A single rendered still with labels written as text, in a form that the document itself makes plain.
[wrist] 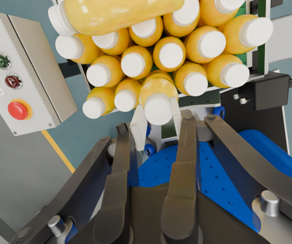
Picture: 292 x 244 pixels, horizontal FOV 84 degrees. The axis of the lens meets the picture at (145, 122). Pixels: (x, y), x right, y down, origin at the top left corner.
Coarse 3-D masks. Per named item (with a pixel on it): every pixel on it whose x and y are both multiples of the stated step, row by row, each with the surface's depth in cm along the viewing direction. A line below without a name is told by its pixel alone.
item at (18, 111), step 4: (12, 104) 29; (16, 104) 29; (20, 104) 29; (8, 108) 30; (12, 108) 30; (16, 108) 30; (20, 108) 30; (24, 108) 30; (12, 112) 30; (16, 112) 30; (20, 112) 30; (24, 112) 30; (12, 116) 30; (16, 116) 30; (20, 116) 30; (24, 116) 30
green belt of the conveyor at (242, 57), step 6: (198, 0) 38; (240, 12) 38; (162, 18) 40; (162, 36) 42; (150, 48) 43; (234, 54) 42; (240, 54) 42; (156, 66) 45; (246, 66) 43; (168, 72) 45; (174, 84) 46
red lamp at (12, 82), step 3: (6, 78) 28; (9, 78) 27; (12, 78) 28; (15, 78) 28; (6, 81) 28; (9, 81) 28; (12, 81) 28; (15, 81) 28; (18, 81) 28; (6, 84) 28; (9, 84) 28; (12, 84) 28; (15, 84) 28; (18, 84) 28; (12, 87) 28; (15, 87) 28
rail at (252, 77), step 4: (252, 76) 37; (256, 76) 36; (260, 76) 36; (248, 80) 37; (208, 88) 38; (212, 88) 38; (216, 88) 38; (180, 92) 40; (180, 96) 40; (116, 108) 42
